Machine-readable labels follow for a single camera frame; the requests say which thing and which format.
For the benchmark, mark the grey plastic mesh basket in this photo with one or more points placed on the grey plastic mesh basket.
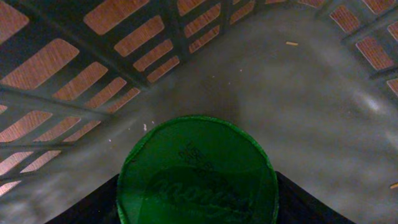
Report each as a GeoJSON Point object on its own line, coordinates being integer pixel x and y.
{"type": "Point", "coordinates": [285, 79]}

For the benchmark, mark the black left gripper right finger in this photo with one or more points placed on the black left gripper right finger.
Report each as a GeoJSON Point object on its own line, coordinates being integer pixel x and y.
{"type": "Point", "coordinates": [298, 206]}

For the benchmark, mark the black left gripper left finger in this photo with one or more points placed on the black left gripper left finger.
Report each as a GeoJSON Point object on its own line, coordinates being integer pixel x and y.
{"type": "Point", "coordinates": [99, 207]}

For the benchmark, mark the green lid jar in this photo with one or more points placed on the green lid jar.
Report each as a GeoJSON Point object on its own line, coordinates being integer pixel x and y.
{"type": "Point", "coordinates": [197, 169]}

